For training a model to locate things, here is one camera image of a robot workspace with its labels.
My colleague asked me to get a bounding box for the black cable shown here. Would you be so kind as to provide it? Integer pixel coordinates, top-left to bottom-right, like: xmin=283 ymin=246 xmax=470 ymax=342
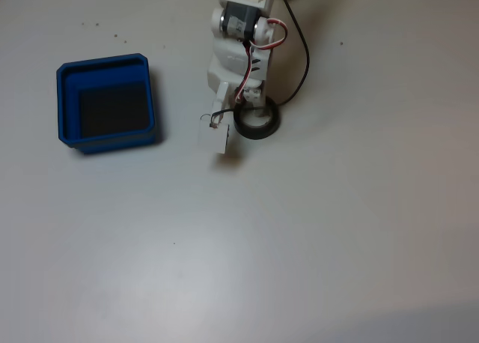
xmin=200 ymin=0 xmax=311 ymax=131

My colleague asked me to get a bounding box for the red and white servo cable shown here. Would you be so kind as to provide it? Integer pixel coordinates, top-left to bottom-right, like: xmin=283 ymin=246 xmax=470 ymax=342
xmin=234 ymin=16 xmax=289 ymax=103

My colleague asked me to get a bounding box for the blue plastic box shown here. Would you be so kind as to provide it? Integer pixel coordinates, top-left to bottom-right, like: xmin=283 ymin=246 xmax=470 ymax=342
xmin=55 ymin=52 xmax=162 ymax=156

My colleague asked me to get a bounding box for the white camera box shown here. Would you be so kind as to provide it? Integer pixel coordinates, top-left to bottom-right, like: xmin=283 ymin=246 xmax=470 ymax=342
xmin=197 ymin=81 xmax=231 ymax=156

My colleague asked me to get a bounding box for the black tape roll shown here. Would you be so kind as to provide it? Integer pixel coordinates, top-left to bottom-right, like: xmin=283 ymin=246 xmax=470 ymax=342
xmin=232 ymin=94 xmax=281 ymax=141

